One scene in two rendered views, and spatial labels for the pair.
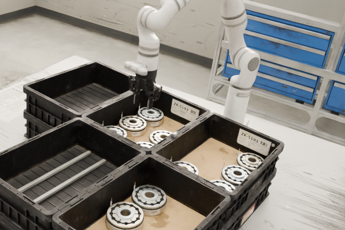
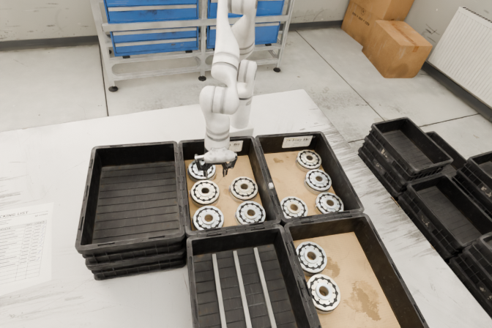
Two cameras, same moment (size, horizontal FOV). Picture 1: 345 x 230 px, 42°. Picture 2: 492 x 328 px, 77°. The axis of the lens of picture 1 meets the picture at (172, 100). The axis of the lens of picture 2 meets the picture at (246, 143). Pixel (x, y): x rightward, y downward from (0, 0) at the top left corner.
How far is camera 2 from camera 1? 110 cm
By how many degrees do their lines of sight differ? 43
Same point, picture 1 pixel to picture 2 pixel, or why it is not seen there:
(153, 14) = (230, 97)
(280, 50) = (159, 15)
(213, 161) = (285, 177)
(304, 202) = not seen: hidden behind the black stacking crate
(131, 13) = not seen: outside the picture
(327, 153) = (291, 102)
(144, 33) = (213, 117)
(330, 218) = (345, 156)
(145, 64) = (224, 146)
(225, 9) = (244, 41)
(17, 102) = (25, 245)
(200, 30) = (45, 12)
